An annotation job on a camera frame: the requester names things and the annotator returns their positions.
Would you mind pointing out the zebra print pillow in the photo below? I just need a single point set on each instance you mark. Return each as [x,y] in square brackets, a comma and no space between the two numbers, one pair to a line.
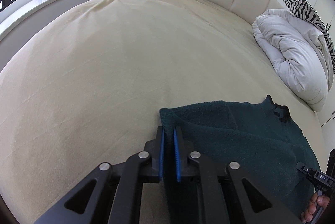
[300,14]

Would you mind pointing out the beige bed sheet mattress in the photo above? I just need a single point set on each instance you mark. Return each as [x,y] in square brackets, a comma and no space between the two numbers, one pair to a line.
[88,88]

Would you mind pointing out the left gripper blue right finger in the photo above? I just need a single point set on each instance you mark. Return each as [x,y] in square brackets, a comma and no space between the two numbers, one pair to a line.
[183,165]

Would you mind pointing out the dark green knit sweater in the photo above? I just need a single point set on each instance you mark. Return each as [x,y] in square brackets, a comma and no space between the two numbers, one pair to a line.
[262,137]

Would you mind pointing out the person's right hand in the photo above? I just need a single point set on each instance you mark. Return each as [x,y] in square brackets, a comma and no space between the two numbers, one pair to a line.
[316,200]

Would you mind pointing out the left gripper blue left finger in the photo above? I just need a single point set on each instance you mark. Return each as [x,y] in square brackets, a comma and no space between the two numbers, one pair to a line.
[153,172]

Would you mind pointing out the white folded duvet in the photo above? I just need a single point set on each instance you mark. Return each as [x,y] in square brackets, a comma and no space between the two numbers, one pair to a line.
[298,53]

